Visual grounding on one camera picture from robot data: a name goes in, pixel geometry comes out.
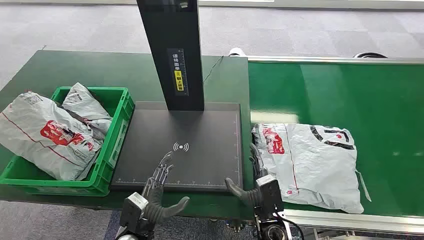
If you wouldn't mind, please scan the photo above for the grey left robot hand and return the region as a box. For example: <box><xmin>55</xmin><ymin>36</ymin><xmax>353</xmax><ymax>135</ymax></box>
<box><xmin>141</xmin><ymin>150</ymin><xmax>191</xmax><ymax>224</ymax></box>

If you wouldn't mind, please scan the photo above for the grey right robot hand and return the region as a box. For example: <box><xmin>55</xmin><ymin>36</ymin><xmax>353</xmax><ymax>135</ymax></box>
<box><xmin>224</xmin><ymin>143</ymin><xmax>269</xmax><ymax>209</ymax></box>

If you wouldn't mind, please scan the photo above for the white mailer black stripe print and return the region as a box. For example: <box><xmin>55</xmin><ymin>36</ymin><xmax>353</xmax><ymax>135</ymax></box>
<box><xmin>251</xmin><ymin>123</ymin><xmax>372</xmax><ymax>215</ymax></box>

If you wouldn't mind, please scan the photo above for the green conveyor belt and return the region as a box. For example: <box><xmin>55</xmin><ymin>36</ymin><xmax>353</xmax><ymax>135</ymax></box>
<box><xmin>248</xmin><ymin>61</ymin><xmax>424</xmax><ymax>220</ymax></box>

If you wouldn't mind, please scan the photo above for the green plastic crate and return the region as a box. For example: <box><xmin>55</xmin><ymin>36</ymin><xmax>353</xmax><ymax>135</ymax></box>
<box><xmin>0</xmin><ymin>86</ymin><xmax>136</xmax><ymax>198</ymax></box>

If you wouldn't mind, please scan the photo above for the small white crumpled mailer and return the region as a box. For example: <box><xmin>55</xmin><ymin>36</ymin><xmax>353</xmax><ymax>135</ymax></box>
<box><xmin>61</xmin><ymin>82</ymin><xmax>114</xmax><ymax>136</ymax></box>

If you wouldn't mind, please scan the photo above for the black yellow column label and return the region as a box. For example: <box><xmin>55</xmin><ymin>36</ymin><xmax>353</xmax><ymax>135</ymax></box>
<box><xmin>166</xmin><ymin>48</ymin><xmax>190</xmax><ymax>97</ymax></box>

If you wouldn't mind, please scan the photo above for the large white mailer red print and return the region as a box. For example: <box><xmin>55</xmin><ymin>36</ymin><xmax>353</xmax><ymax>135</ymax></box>
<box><xmin>0</xmin><ymin>91</ymin><xmax>104</xmax><ymax>182</ymax></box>

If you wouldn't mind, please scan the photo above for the white round object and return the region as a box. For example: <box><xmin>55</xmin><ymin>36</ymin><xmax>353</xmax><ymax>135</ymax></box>
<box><xmin>228</xmin><ymin>47</ymin><xmax>248</xmax><ymax>58</ymax></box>

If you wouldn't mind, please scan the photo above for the dark green table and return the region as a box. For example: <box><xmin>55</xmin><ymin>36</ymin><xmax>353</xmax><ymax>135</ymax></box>
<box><xmin>0</xmin><ymin>49</ymin><xmax>255</xmax><ymax>222</ymax></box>

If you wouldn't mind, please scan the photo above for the black scanner column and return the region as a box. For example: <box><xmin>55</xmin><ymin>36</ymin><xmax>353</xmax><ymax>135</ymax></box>
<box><xmin>136</xmin><ymin>0</ymin><xmax>206</xmax><ymax>112</ymax></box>

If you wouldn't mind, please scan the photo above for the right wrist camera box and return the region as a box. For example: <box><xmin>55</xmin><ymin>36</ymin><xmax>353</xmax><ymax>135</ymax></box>
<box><xmin>255</xmin><ymin>174</ymin><xmax>285</xmax><ymax>217</ymax></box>

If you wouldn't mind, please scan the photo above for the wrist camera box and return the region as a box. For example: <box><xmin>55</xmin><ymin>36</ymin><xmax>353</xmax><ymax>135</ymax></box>
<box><xmin>255</xmin><ymin>174</ymin><xmax>285</xmax><ymax>217</ymax></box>
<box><xmin>119</xmin><ymin>192</ymin><xmax>149</xmax><ymax>233</ymax></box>

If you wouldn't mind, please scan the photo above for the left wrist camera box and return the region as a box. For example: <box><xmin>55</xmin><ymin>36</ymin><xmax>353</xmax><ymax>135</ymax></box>
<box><xmin>119</xmin><ymin>192</ymin><xmax>149</xmax><ymax>233</ymax></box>

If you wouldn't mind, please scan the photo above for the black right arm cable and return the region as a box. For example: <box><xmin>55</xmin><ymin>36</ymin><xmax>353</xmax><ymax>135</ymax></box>
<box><xmin>277</xmin><ymin>214</ymin><xmax>306</xmax><ymax>240</ymax></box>

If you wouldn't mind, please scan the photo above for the black scanner base plate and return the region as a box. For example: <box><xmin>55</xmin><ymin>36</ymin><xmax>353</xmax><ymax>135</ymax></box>
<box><xmin>109</xmin><ymin>101</ymin><xmax>245</xmax><ymax>193</ymax></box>

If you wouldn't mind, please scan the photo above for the aluminium conveyor frame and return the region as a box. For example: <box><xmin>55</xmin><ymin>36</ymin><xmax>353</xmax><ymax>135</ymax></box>
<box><xmin>246</xmin><ymin>55</ymin><xmax>424</xmax><ymax>237</ymax></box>

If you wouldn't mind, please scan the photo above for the thin black table cable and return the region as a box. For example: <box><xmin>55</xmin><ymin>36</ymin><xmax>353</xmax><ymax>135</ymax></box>
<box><xmin>202</xmin><ymin>55</ymin><xmax>225</xmax><ymax>84</ymax></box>

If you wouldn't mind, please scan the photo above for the black cable loop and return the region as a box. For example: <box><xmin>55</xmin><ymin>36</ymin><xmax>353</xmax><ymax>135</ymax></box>
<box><xmin>352</xmin><ymin>52</ymin><xmax>388</xmax><ymax>60</ymax></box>

